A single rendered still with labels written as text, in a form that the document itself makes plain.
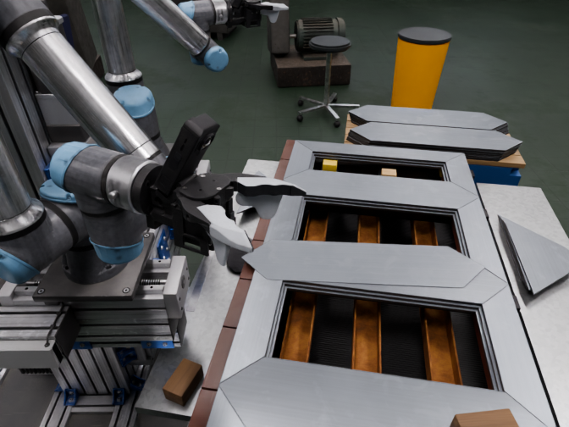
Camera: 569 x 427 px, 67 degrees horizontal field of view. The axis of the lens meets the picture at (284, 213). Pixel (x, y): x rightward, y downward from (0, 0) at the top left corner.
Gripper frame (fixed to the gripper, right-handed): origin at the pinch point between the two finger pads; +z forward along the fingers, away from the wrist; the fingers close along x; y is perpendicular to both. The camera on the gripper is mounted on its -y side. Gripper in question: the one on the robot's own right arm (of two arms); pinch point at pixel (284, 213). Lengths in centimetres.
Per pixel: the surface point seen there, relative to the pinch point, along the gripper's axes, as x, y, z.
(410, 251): -79, 51, 11
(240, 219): -91, 66, -57
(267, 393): -18, 59, -9
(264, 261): -56, 54, -29
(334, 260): -65, 53, -10
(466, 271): -77, 51, 28
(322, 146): -132, 44, -39
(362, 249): -74, 52, -3
